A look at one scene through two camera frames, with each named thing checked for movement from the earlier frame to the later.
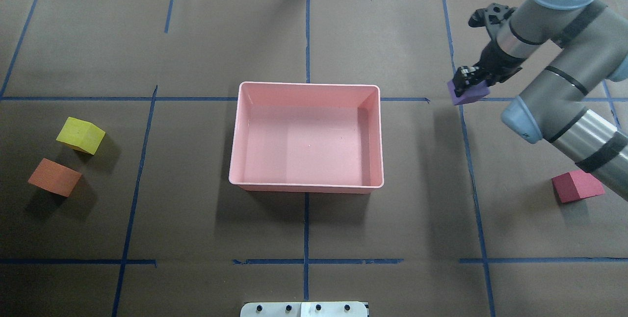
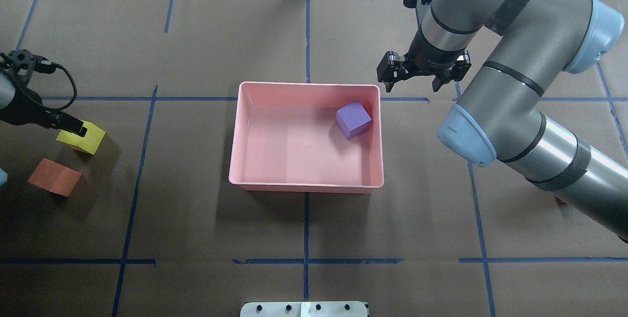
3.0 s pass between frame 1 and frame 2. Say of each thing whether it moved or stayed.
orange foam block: stayed
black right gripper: moved
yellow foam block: stayed
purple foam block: moved
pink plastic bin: stayed
